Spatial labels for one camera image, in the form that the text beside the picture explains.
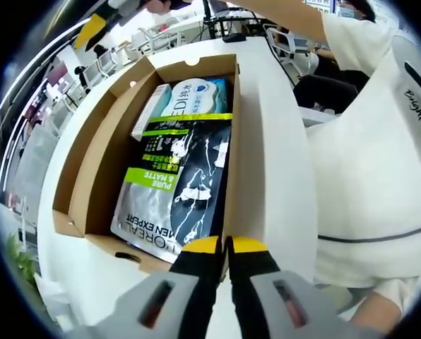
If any row of white office chairs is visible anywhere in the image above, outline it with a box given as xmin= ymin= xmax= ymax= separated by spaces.
xmin=74 ymin=16 xmax=211 ymax=93

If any white blue wet wipes pack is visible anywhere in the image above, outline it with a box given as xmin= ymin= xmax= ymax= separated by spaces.
xmin=160 ymin=77 xmax=232 ymax=119

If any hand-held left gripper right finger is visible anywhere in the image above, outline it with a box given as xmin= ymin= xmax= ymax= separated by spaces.
xmin=226 ymin=234 xmax=384 ymax=339

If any green potted plant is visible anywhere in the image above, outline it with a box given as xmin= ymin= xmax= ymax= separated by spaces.
xmin=4 ymin=231 xmax=40 ymax=297

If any brown cardboard shoe box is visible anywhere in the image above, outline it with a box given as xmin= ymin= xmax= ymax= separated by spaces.
xmin=51 ymin=52 xmax=242 ymax=280

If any person in white shirt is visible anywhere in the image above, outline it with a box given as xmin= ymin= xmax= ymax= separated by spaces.
xmin=302 ymin=13 xmax=421 ymax=294

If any white mesh desk chair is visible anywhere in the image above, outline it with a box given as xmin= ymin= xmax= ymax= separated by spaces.
xmin=266 ymin=27 xmax=321 ymax=77

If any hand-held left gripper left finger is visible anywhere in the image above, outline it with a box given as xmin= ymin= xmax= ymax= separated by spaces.
xmin=78 ymin=234 xmax=224 ymax=339

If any black green silver pouch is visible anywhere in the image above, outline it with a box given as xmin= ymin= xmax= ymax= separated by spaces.
xmin=110 ymin=113 xmax=234 ymax=265

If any slim white carton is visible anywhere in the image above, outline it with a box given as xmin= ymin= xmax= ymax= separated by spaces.
xmin=131 ymin=83 xmax=172 ymax=141

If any white translucent desk partition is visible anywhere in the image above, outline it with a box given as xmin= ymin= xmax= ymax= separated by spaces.
xmin=18 ymin=129 xmax=61 ymax=202

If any black tripod stand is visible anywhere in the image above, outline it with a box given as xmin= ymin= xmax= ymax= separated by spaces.
xmin=201 ymin=0 xmax=268 ymax=43

